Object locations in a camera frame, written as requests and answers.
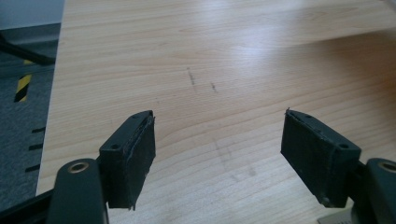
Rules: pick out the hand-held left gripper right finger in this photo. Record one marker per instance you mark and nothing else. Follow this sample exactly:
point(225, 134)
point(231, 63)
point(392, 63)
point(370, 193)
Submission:
point(314, 155)

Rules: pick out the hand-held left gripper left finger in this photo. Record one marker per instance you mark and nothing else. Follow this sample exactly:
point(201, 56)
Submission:
point(126, 161)

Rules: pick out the yellow black striped floor tape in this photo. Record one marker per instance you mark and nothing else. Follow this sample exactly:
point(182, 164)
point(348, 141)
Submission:
point(22, 88)

